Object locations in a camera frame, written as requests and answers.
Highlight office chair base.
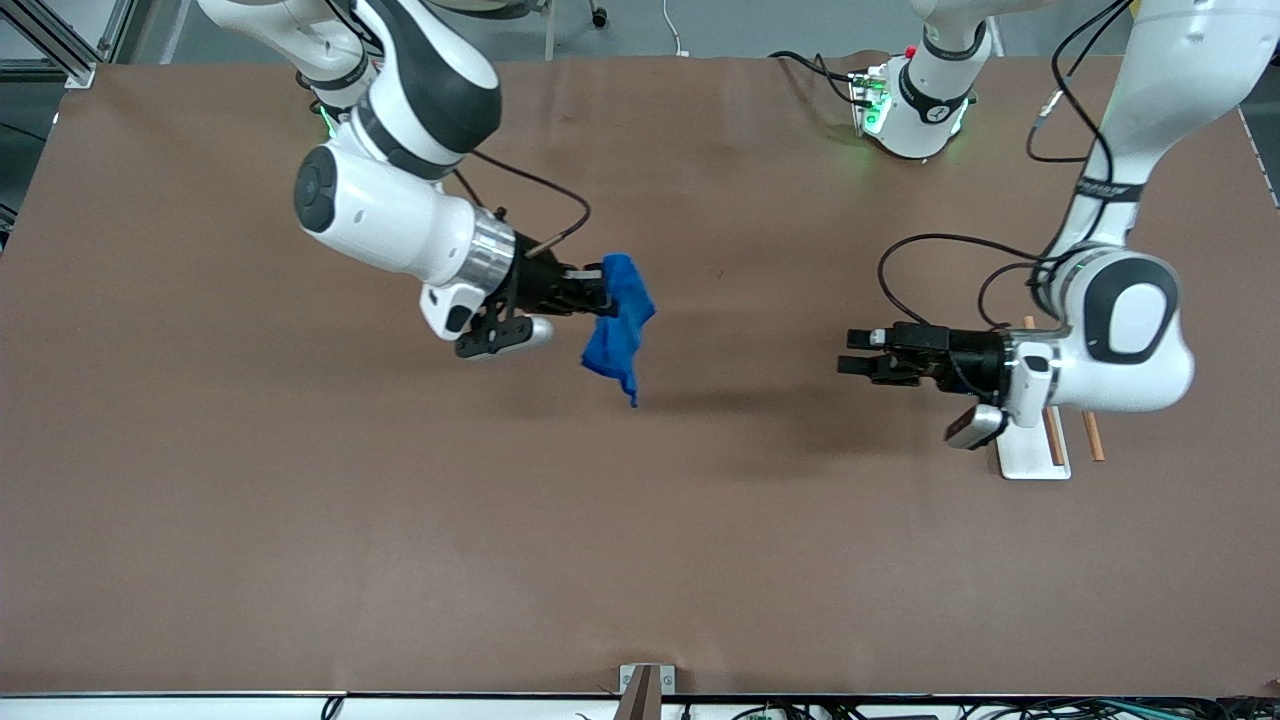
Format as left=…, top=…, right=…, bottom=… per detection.
left=440, top=0, right=610, bottom=62

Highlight black left base cable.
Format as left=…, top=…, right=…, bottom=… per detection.
left=767, top=49, right=867, bottom=107

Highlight white towel rack wooden rods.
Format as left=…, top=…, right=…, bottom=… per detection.
left=993, top=315, right=1106, bottom=481

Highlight aluminium frame post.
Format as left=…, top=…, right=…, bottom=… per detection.
left=0, top=0, right=101, bottom=90

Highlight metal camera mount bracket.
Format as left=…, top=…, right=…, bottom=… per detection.
left=617, top=662, right=677, bottom=720

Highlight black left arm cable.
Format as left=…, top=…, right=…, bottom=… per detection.
left=877, top=0, right=1136, bottom=333

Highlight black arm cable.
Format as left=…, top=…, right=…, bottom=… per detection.
left=877, top=0, right=1136, bottom=333
left=453, top=148, right=593, bottom=253

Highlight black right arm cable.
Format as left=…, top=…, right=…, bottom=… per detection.
left=453, top=148, right=593, bottom=253

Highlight blue microfibre towel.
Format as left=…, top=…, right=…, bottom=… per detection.
left=580, top=252, right=658, bottom=409

